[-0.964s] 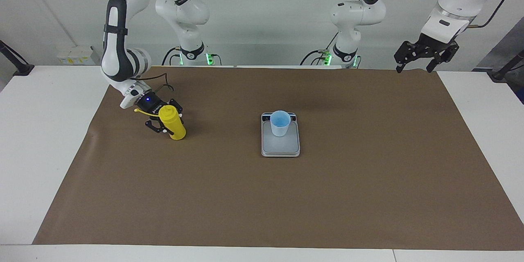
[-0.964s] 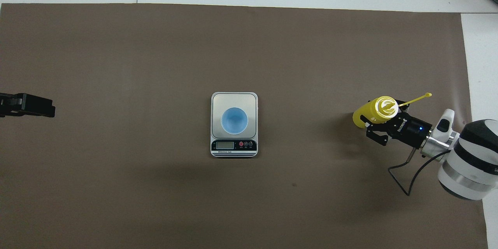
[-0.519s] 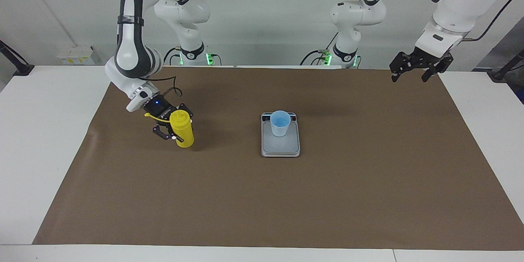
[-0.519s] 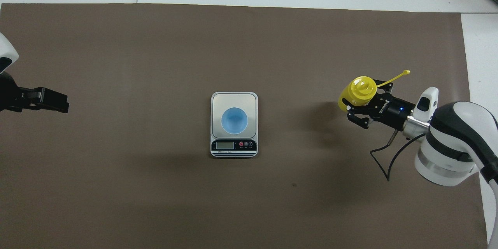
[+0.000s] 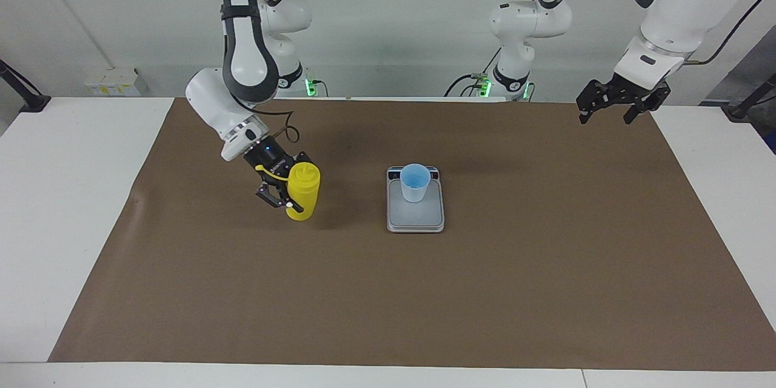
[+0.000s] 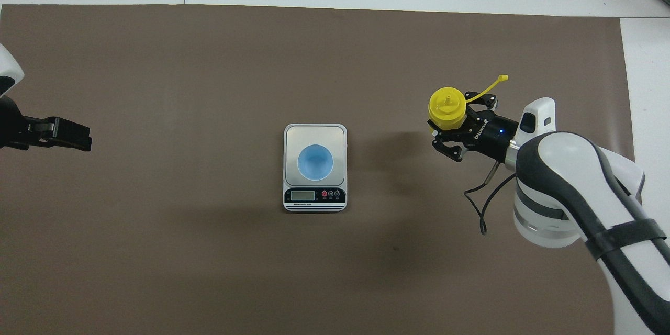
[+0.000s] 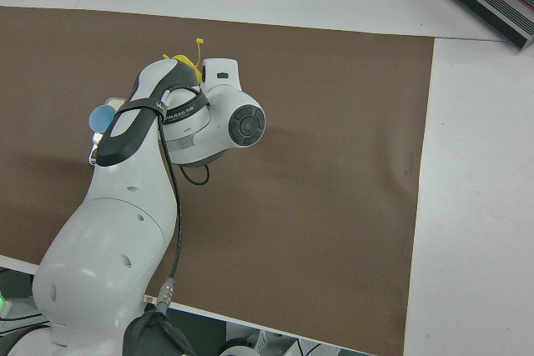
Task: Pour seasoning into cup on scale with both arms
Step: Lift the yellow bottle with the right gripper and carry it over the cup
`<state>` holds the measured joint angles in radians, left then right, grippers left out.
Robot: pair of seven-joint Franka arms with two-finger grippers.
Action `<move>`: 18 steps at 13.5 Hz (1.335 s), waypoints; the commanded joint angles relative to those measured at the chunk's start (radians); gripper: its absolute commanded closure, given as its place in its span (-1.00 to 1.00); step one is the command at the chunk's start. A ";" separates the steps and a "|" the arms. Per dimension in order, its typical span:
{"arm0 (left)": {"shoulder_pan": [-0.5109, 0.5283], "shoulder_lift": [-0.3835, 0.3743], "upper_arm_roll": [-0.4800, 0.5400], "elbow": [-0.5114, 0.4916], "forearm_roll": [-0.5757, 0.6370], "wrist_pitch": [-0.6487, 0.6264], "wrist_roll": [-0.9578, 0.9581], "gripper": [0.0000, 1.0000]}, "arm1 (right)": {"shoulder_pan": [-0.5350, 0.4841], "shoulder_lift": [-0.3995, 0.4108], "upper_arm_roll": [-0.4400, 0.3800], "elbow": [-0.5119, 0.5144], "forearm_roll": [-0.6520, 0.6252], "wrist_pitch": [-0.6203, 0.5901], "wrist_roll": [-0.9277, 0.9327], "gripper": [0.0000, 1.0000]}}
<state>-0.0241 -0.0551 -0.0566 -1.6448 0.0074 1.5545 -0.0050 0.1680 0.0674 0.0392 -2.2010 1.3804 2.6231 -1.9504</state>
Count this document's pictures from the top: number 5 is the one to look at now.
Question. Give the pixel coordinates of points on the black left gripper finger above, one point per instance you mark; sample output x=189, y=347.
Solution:
x=652, y=106
x=591, y=97

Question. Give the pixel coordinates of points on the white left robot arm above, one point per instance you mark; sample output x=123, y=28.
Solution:
x=685, y=6

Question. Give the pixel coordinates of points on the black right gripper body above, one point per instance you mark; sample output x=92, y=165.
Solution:
x=267, y=154

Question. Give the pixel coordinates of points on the white wall outlet box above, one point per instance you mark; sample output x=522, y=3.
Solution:
x=112, y=83

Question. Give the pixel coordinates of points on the black clamp stand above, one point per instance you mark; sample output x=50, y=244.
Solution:
x=33, y=103
x=736, y=110

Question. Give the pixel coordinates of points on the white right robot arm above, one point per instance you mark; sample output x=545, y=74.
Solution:
x=248, y=66

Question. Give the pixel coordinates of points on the yellow squeeze bottle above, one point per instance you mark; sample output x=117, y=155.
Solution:
x=305, y=191

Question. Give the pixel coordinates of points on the brown paper table mat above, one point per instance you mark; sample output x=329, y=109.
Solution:
x=388, y=291

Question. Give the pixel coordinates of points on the light blue plastic cup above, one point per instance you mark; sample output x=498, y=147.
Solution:
x=415, y=188

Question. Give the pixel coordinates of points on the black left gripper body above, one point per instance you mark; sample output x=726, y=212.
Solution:
x=630, y=96

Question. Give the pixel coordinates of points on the silver digital kitchen scale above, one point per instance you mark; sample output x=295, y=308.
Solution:
x=418, y=217

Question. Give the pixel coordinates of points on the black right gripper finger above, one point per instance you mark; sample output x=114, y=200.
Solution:
x=276, y=195
x=303, y=159

